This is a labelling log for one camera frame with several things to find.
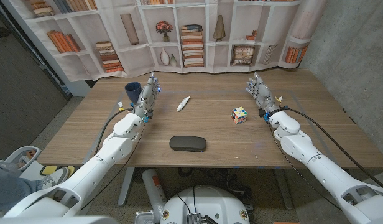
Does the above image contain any yellow black pad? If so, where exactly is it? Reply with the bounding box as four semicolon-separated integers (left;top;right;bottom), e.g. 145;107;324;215
40;164;76;177

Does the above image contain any grey white sneaker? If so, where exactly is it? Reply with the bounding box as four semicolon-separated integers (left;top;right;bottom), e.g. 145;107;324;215
40;167;71;189

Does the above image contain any white robot torso edge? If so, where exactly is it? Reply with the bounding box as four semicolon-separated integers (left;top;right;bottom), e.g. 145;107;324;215
0;215;119;224

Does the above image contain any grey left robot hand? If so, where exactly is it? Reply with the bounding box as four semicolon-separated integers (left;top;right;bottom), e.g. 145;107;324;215
132;72;162;121

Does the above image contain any white round frame with clutter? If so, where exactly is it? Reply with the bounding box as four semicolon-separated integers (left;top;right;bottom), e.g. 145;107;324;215
4;146;42;172

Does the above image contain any white roll with orange label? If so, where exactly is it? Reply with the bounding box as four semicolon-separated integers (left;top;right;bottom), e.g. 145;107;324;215
141;169;168;223

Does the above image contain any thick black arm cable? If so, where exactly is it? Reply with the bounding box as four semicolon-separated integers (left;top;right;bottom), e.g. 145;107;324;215
280;106;383;190
93;107;135;156

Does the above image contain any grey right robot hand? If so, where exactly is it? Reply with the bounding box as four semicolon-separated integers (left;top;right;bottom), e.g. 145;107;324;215
245;72;281;116

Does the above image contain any dark glasses case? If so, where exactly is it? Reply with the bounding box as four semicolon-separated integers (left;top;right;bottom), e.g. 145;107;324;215
169;135;208;152

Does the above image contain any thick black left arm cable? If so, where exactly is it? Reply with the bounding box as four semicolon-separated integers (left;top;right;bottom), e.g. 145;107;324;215
93;107;135;156

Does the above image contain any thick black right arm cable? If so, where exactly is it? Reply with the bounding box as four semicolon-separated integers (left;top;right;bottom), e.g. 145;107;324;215
280;106;383;190

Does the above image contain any multicoloured rubik cube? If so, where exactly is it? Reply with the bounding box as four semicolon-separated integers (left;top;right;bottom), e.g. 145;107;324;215
231;106;249;125

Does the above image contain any dark blue mug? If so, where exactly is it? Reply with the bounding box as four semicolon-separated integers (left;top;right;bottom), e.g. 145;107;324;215
124;82;143;105

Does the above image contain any person's leg in jeans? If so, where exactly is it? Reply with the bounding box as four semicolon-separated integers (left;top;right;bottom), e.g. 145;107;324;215
0;163;45;214

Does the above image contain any foil tray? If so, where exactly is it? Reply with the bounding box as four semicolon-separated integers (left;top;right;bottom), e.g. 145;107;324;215
135;210;155;224

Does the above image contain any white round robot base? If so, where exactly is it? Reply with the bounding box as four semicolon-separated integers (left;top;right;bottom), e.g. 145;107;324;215
159;185;251;224

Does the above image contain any white toothpaste tube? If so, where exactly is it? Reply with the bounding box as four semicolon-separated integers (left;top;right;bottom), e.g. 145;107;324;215
176;95;192;112

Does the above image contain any grey table leg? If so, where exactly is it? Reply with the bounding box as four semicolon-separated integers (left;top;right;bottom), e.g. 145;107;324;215
273;169;294;211
118;167;136;208

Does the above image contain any printed bookshelf backdrop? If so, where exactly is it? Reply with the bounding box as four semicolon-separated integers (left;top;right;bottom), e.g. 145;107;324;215
1;0;328;82

